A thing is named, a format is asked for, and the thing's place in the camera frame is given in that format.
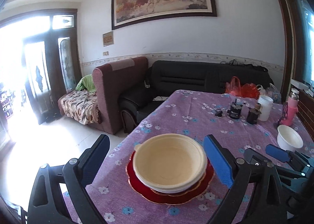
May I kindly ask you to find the cream plastic bowl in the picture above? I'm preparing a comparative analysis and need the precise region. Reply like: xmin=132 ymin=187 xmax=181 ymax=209
xmin=132 ymin=134 xmax=208 ymax=193

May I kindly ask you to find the dark jar with cork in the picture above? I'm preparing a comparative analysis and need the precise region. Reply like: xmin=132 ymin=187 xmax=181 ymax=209
xmin=246 ymin=103 xmax=261 ymax=125

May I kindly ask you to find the black cylindrical motor device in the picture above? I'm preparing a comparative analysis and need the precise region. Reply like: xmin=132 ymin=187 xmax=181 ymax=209
xmin=227 ymin=99 xmax=243 ymax=120

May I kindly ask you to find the small black adapter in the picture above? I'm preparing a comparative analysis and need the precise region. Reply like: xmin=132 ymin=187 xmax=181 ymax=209
xmin=215 ymin=110 xmax=223 ymax=117

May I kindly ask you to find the black phone stand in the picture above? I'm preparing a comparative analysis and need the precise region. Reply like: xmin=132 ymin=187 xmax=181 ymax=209
xmin=274 ymin=102 xmax=288 ymax=128

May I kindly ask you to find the white plastic jar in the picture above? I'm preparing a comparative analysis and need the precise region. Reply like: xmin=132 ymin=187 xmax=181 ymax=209
xmin=258 ymin=95 xmax=274 ymax=121

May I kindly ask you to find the pink thermos with knit sleeve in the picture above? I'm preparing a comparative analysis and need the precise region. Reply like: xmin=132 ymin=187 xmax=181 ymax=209
xmin=283 ymin=88 xmax=299 ymax=126

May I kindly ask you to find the red plastic bag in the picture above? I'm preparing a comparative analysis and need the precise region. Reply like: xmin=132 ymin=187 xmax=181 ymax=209
xmin=225 ymin=76 xmax=260 ymax=99

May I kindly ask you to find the small red scalloped plate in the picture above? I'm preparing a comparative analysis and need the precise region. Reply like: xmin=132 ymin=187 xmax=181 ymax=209
xmin=149 ymin=176 xmax=207 ymax=197

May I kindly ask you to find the large red scalloped plate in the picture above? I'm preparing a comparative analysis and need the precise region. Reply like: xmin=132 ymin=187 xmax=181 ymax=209
xmin=126 ymin=151 xmax=215 ymax=205

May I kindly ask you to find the patterned blanket seat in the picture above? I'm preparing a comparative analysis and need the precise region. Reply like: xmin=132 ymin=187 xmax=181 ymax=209
xmin=58 ymin=90 xmax=101 ymax=125

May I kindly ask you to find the black leather sofa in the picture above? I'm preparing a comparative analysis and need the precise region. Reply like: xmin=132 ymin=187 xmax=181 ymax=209
xmin=118 ymin=61 xmax=273 ymax=133

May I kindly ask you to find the green cloth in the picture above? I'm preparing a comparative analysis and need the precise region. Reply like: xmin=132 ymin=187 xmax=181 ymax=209
xmin=76 ymin=74 xmax=96 ymax=93

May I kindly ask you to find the maroon armchair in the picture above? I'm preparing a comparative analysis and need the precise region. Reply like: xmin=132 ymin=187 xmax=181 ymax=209
xmin=92 ymin=56 xmax=149 ymax=135

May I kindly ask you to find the wooden glass door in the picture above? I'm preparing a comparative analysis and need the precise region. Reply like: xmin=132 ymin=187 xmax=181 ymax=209
xmin=1 ymin=8 xmax=81 ymax=125

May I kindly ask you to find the brown wooden cabinet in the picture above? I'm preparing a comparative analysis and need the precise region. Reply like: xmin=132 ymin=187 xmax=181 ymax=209
xmin=267 ymin=0 xmax=314 ymax=141

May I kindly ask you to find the small wall plaque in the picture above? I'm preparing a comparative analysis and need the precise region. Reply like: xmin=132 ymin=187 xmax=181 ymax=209
xmin=102 ymin=31 xmax=114 ymax=47

